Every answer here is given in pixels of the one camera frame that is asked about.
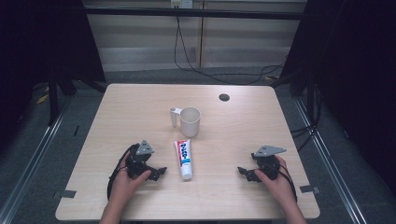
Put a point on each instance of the white toothpaste tube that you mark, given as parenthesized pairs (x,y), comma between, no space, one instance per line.
(184,158)

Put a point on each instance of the black metal stand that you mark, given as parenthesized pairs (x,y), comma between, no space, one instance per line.
(53,99)

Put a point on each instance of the black curtain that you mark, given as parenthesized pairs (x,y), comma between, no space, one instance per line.
(37,46)
(358,77)

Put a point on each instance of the person's left hand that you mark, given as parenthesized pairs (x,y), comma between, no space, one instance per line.
(126,185)

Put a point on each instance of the small black strip on floor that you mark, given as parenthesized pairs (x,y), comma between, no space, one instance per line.
(76,130)

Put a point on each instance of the black horizontal metal bar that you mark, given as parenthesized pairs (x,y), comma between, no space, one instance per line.
(193,13)

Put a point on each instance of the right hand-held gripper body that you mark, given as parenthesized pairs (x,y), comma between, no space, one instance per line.
(268,161)

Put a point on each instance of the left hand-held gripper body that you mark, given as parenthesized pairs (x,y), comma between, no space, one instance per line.
(140,160)

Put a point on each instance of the person's right hand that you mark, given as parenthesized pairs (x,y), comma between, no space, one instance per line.
(278,185)

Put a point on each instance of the dark round table grommet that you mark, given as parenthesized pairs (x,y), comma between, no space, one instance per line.
(224,97)

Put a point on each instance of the metal floor rail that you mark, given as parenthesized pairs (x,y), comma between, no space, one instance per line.
(330,165)
(28,174)

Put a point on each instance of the grey tape strip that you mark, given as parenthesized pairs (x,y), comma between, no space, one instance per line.
(65,194)
(308,189)

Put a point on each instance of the white wall socket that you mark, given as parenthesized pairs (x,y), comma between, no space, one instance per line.
(181,3)

